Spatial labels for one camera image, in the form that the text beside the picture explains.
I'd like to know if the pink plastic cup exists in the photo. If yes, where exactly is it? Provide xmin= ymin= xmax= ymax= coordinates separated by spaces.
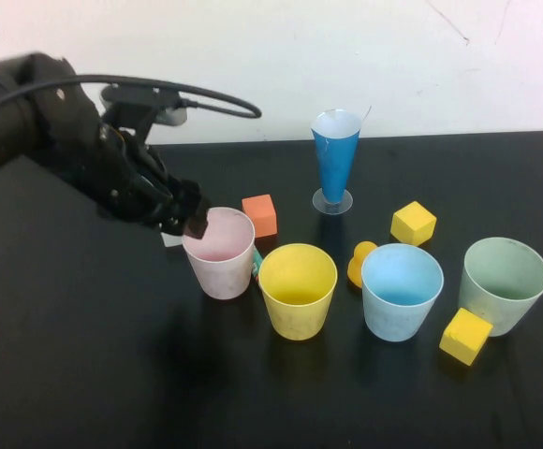
xmin=181 ymin=207 xmax=257 ymax=300

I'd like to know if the pale green plastic cup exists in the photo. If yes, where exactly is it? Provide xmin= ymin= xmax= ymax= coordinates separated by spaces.
xmin=458 ymin=237 xmax=543 ymax=338

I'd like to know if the orange foam cube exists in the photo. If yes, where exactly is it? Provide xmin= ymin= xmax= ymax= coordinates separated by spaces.
xmin=241 ymin=194 xmax=279 ymax=239

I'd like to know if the yellow rubber duck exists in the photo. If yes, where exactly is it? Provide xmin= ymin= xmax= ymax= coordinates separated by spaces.
xmin=346 ymin=239 xmax=379 ymax=289

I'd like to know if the black cable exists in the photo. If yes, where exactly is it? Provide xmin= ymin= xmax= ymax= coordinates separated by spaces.
xmin=0 ymin=73 xmax=263 ymax=127

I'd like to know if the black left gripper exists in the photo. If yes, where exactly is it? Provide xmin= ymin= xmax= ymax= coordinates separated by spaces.
xmin=72 ymin=123 xmax=213 ymax=239

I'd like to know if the blue cone glass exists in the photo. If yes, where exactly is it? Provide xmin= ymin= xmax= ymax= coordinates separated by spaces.
xmin=311 ymin=109 xmax=363 ymax=215

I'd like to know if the light blue plastic cup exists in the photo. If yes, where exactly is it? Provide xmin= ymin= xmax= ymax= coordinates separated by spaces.
xmin=360 ymin=242 xmax=445 ymax=343

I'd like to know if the yellow plastic cup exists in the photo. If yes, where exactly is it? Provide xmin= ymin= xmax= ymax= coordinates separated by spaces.
xmin=257 ymin=242 xmax=338 ymax=341

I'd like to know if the yellow foam cube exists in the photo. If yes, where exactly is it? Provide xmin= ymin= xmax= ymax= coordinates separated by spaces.
xmin=389 ymin=200 xmax=438 ymax=247
xmin=438 ymin=307 xmax=494 ymax=368

